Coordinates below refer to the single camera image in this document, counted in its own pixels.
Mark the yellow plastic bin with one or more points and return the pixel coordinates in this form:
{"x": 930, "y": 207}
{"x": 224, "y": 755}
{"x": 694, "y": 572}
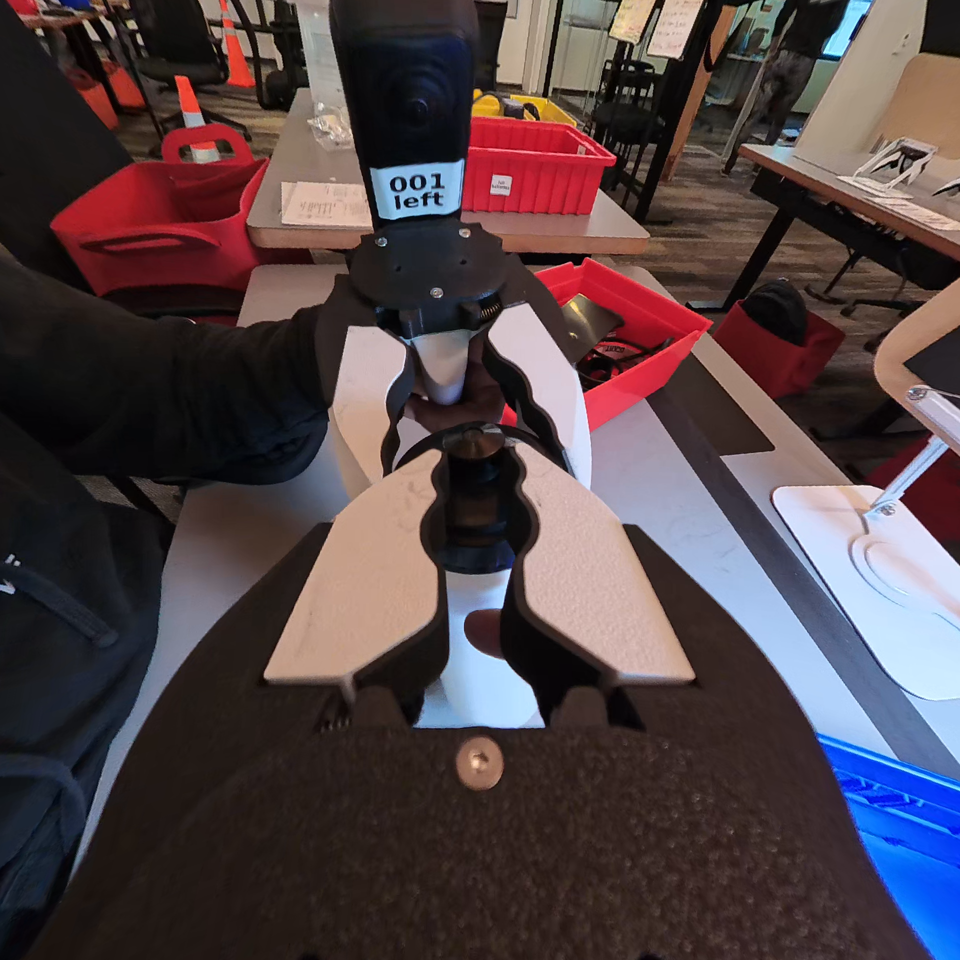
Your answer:
{"x": 555, "y": 112}

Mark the clear plastic bag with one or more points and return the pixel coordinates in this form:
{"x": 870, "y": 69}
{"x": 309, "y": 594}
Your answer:
{"x": 330, "y": 127}

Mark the white flip chart board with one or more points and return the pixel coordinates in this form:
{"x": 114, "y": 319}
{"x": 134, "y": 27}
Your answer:
{"x": 632, "y": 19}
{"x": 675, "y": 26}

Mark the white paper sheet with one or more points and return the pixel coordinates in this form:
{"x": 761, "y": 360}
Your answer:
{"x": 322, "y": 202}

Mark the orange traffic cone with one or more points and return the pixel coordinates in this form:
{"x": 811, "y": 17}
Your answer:
{"x": 189, "y": 105}
{"x": 236, "y": 52}

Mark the orange bucket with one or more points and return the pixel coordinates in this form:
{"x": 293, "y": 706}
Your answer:
{"x": 105, "y": 101}

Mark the red ribbed plastic bin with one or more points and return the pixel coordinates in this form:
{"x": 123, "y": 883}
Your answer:
{"x": 540, "y": 172}

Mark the black and white stand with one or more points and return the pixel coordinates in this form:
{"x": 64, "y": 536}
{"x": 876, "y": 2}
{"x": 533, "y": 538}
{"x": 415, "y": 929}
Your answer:
{"x": 900, "y": 161}
{"x": 949, "y": 187}

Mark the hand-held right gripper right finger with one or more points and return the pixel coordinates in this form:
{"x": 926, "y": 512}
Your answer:
{"x": 592, "y": 592}

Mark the blue plastic bin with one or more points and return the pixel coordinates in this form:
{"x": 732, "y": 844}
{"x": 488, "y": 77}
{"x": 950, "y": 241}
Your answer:
{"x": 900, "y": 847}

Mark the red fabric bin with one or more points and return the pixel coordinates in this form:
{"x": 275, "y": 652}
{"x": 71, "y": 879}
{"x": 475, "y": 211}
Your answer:
{"x": 810, "y": 360}
{"x": 937, "y": 495}

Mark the white bottle black cap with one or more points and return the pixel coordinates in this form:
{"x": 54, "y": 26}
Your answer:
{"x": 480, "y": 517}

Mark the black bag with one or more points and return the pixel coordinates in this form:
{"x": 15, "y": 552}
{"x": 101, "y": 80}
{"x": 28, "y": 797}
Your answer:
{"x": 776, "y": 307}

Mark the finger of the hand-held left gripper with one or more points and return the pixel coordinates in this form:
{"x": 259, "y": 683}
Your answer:
{"x": 555, "y": 375}
{"x": 360, "y": 390}

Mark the black and beige panel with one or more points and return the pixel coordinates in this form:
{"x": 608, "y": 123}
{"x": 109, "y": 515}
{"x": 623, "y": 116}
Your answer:
{"x": 926, "y": 105}

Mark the black panel on white stand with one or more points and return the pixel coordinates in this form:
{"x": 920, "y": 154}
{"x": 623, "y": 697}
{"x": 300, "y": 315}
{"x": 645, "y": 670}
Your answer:
{"x": 862, "y": 570}

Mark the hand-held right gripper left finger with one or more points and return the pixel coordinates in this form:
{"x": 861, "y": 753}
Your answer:
{"x": 360, "y": 592}

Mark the black board panel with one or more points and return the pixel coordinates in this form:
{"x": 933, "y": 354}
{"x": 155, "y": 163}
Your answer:
{"x": 45, "y": 150}

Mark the black standing desk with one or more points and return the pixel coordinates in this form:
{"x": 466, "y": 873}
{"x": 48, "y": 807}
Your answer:
{"x": 622, "y": 97}

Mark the black office chair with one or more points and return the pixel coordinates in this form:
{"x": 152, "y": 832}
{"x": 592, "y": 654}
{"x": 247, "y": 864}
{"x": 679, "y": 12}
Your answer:
{"x": 180, "y": 37}

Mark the person's left hand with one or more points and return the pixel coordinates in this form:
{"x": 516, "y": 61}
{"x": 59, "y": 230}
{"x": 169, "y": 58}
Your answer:
{"x": 480, "y": 401}

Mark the clear plastic package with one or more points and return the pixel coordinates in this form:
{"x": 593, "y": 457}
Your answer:
{"x": 319, "y": 45}

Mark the wooden pillar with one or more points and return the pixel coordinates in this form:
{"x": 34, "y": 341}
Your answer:
{"x": 697, "y": 97}

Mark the wooden top desk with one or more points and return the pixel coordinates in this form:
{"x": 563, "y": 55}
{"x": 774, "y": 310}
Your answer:
{"x": 825, "y": 187}

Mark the black-sleeved operator arm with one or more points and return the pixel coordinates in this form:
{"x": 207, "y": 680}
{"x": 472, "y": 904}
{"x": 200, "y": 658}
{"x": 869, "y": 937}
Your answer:
{"x": 60, "y": 675}

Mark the red plastic tray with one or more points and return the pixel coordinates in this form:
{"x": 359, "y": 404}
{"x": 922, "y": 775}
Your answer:
{"x": 645, "y": 382}

